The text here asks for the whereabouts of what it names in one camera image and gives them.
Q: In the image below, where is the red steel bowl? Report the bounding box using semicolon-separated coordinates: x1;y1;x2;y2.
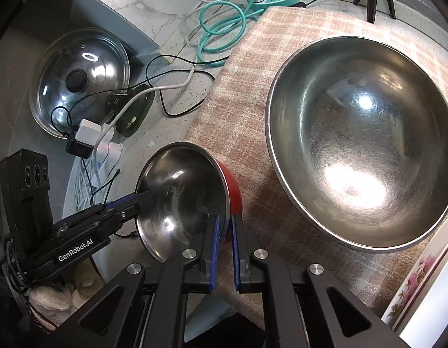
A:
134;142;243;263

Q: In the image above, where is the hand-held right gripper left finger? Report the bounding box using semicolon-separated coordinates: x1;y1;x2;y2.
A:
74;215;222;348

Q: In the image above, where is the white coiled cable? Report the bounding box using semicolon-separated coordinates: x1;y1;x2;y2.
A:
74;159;116;207

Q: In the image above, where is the plaid tablecloth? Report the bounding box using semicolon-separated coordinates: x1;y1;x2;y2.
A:
186;5;448;334

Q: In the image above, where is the glass pot lid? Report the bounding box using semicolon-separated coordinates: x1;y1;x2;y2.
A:
29;27;131;139

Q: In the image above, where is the large floral plate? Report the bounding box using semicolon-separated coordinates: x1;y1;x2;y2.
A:
381;210;448;334

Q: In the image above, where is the black adapter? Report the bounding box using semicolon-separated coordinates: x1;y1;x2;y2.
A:
65;132;92;159

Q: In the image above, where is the teal cable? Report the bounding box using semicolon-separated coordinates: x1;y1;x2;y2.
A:
198;0;268;68

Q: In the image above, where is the white adapter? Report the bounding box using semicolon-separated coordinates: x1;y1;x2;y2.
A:
76;119;103;146

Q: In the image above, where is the person's left hand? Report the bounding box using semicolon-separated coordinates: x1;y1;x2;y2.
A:
28;261;101;323

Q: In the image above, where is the large stainless steel bowl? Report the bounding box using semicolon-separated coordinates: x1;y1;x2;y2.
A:
265;36;448;252

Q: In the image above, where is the white power strip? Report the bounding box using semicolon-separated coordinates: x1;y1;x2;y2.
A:
90;138;123;182

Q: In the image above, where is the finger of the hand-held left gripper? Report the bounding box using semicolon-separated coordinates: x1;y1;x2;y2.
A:
101;190;156;213
110;205;141;231

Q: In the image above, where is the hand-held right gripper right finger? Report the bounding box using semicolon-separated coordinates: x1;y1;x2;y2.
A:
231;215;404;348

